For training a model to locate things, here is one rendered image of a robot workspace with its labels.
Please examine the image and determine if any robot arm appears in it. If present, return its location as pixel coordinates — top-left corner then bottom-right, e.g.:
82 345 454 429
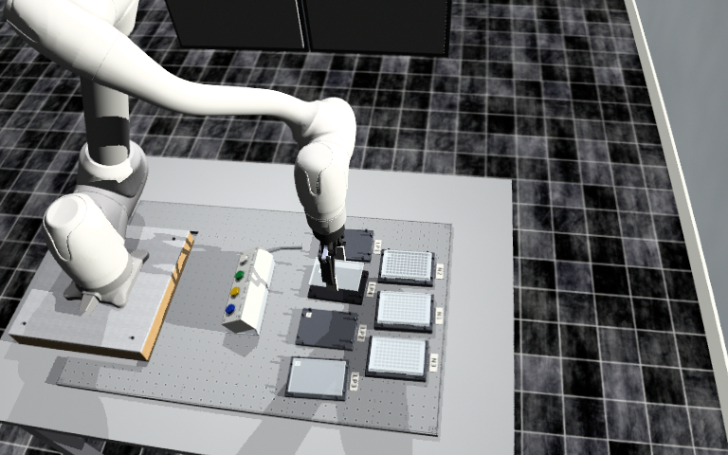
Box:
3 0 356 315

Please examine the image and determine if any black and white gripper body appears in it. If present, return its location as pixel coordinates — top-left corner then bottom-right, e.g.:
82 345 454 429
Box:
313 225 345 251

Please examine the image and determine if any white button panel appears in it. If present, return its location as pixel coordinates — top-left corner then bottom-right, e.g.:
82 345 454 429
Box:
221 246 302 336

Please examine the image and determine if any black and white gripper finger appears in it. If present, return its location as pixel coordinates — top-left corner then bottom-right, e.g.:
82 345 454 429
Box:
318 240 338 292
335 233 346 261

